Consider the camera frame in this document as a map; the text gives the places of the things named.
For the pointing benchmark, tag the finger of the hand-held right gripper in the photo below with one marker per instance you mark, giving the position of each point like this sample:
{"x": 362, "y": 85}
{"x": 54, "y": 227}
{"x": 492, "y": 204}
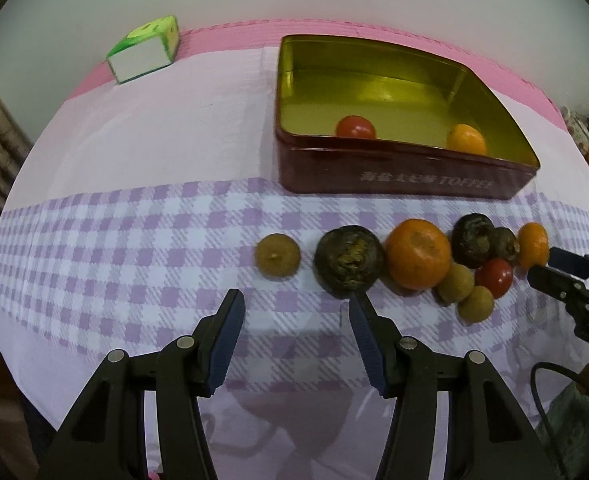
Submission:
{"x": 554, "y": 280}
{"x": 566, "y": 259}

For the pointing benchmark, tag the floral patterned cloth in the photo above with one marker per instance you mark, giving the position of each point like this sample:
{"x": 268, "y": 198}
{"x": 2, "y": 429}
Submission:
{"x": 579, "y": 127}

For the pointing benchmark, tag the small dark passion fruit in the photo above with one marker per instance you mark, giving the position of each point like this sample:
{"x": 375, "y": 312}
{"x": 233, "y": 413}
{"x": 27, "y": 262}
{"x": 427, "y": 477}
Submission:
{"x": 506, "y": 242}

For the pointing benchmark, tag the medium dark passion fruit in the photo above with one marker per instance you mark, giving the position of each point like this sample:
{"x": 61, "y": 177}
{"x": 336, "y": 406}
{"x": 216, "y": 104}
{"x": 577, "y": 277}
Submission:
{"x": 474, "y": 237}

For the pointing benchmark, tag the small orange mandarin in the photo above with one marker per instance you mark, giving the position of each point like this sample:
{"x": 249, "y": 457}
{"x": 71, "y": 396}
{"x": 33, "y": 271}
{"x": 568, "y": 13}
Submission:
{"x": 533, "y": 245}
{"x": 467, "y": 139}

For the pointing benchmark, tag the red cherry tomato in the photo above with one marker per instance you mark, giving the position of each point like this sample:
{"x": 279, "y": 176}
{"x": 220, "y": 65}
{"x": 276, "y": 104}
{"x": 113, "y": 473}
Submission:
{"x": 495, "y": 278}
{"x": 356, "y": 127}

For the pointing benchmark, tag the pink foam mat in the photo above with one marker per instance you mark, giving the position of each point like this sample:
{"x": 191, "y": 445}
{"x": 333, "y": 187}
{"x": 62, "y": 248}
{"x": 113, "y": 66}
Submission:
{"x": 234, "y": 35}

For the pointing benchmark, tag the large orange mandarin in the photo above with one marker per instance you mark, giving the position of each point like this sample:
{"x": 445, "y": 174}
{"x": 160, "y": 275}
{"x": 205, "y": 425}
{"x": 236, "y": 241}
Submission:
{"x": 418, "y": 257}

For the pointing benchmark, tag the large dark passion fruit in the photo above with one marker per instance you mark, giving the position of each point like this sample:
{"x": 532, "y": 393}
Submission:
{"x": 350, "y": 260}

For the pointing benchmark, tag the dark red metal tin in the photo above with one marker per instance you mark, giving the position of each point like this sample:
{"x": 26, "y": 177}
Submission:
{"x": 399, "y": 180}

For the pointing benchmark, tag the brown longan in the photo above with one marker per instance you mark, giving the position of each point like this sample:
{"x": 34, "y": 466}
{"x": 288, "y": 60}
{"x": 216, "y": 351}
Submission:
{"x": 475, "y": 305}
{"x": 454, "y": 284}
{"x": 278, "y": 255}

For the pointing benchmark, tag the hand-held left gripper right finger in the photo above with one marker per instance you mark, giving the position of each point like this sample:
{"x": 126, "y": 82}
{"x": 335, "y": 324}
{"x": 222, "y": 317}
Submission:
{"x": 367, "y": 340}

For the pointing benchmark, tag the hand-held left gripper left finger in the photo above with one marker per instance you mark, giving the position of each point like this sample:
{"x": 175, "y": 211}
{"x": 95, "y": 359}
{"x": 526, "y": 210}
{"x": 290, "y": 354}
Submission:
{"x": 227, "y": 340}

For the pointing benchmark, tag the green tissue box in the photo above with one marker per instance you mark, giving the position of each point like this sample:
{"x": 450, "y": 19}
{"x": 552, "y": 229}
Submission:
{"x": 144, "y": 55}

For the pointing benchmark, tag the purple checked tablecloth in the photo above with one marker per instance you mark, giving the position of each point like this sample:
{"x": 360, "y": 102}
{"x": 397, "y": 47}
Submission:
{"x": 124, "y": 260}

